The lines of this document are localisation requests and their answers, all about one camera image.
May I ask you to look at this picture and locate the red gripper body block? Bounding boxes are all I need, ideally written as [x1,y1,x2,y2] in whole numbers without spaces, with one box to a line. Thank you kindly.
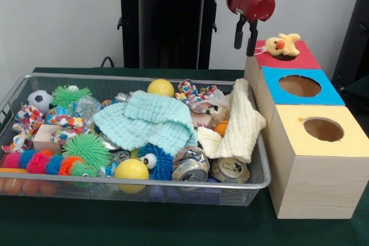
[226,0,276,23]

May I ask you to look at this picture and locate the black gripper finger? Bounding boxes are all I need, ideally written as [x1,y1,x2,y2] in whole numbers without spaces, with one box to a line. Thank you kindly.
[234,16,246,50]
[246,21,258,57]

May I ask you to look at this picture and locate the yellow sponge duck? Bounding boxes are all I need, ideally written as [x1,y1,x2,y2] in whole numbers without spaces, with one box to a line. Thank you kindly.
[264,32,302,57]

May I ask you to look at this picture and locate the cream knit cloth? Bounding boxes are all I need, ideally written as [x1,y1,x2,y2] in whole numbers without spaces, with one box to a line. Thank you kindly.
[197,78,268,164]

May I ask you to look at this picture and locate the light blue knit cloth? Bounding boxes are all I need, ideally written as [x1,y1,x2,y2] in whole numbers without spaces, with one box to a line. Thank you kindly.
[92,90,198,156]

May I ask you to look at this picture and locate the clear mesh bin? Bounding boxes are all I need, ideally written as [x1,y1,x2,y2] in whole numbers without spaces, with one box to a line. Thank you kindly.
[0,73,272,207]

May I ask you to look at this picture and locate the wooden box with three holes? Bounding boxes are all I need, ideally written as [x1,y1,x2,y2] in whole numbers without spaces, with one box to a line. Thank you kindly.
[243,39,369,219]

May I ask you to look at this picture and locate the orange toy basketball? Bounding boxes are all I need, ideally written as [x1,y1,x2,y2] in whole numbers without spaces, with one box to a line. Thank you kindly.
[213,120,230,137]

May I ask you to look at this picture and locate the yellow ball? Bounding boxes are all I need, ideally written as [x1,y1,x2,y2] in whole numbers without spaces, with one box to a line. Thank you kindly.
[114,158,150,194]
[146,78,175,99]

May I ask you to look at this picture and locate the black upright panel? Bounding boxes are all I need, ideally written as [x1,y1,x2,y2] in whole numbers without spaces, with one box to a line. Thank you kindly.
[331,0,369,85]

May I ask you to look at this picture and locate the green covered side table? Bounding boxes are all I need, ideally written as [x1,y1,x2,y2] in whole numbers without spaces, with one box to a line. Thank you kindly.
[342,73,369,94]

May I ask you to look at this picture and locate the silver crushed can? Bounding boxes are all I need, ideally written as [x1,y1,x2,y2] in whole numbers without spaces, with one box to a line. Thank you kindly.
[209,156,251,184]

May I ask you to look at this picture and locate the blue white crushed can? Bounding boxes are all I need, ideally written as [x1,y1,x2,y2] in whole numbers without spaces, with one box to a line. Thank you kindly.
[172,145,210,183]

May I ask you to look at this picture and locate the blue spiky eyed toy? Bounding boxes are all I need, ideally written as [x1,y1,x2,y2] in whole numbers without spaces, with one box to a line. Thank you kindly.
[137,142,175,181]

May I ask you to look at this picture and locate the green spiky eyed ball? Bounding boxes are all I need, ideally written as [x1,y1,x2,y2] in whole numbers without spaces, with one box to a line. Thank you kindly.
[51,85,93,108]

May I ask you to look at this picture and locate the plain green spiky ball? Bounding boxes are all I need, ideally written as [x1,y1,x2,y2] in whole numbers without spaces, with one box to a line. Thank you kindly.
[62,134,112,162]

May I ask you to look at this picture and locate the small soccer ball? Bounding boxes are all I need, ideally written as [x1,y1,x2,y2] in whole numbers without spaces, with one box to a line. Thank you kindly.
[26,90,54,114]

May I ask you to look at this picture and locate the dark green table cloth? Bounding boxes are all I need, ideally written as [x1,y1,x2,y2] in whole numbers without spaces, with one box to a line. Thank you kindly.
[0,67,369,246]

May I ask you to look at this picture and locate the rainbow spiky caterpillar toy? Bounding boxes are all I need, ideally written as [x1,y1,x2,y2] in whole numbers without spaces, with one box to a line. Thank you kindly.
[2,149,99,177]

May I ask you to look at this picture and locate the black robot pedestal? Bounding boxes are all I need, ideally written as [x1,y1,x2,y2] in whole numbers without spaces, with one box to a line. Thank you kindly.
[111,0,231,70]

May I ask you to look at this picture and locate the black cable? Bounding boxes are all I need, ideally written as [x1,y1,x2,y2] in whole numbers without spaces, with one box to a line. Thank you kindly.
[100,55,115,69]

